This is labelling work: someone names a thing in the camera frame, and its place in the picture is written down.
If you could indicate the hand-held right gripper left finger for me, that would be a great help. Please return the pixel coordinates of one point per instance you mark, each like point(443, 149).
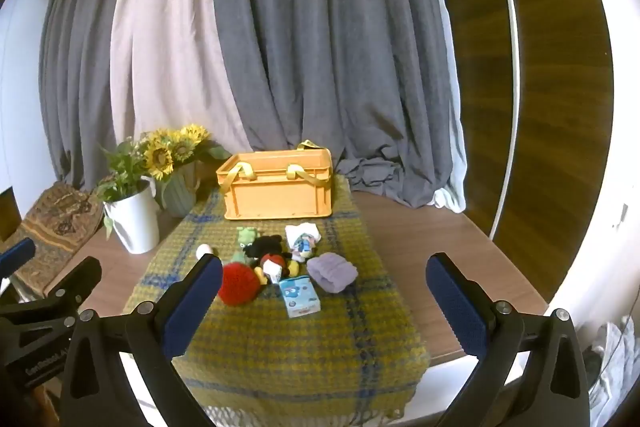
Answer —
point(192, 304)

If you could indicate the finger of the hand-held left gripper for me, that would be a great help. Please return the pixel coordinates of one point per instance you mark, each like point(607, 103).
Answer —
point(80, 277)
point(17, 254)

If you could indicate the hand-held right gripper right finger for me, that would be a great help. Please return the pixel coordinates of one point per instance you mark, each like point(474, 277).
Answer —
point(457, 307)

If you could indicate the green frog plush toy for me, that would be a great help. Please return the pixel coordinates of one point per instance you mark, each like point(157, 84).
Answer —
point(246, 236)

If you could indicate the blue cartoon printed cloth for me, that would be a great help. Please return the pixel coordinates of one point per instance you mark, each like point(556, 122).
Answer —
point(302, 239)

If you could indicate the brown patterned cushion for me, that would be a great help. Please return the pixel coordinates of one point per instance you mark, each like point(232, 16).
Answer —
point(55, 222)

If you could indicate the red knit ball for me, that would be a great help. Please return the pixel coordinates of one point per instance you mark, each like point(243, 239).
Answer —
point(240, 284)

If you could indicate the small white round object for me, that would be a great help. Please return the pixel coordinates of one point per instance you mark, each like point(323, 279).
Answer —
point(202, 250)

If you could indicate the black mouse plush toy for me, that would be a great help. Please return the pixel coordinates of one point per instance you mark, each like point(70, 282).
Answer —
point(270, 249)

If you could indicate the blue tissue packet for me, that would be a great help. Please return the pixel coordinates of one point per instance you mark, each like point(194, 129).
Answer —
point(297, 297)

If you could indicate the green ribbed vase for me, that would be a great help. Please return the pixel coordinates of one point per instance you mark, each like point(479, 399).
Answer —
point(177, 197)

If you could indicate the yellow green plaid blanket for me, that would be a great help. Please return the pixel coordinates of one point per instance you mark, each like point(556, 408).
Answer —
point(300, 357)

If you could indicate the white sheer curtain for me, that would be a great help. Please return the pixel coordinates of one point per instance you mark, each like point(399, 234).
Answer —
point(452, 187)

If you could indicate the purple knit pouch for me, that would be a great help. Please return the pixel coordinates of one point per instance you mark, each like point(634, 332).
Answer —
point(330, 274)

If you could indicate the sunflower bouquet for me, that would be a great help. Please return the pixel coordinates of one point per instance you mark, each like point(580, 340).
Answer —
point(160, 154)

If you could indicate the white crumpled cloth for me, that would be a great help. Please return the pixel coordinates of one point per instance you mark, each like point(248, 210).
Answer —
point(612, 357)

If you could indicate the pale pink curtain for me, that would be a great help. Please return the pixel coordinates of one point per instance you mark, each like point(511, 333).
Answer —
point(170, 32)

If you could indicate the grey curtain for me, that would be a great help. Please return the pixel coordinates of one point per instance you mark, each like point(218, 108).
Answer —
point(325, 32)

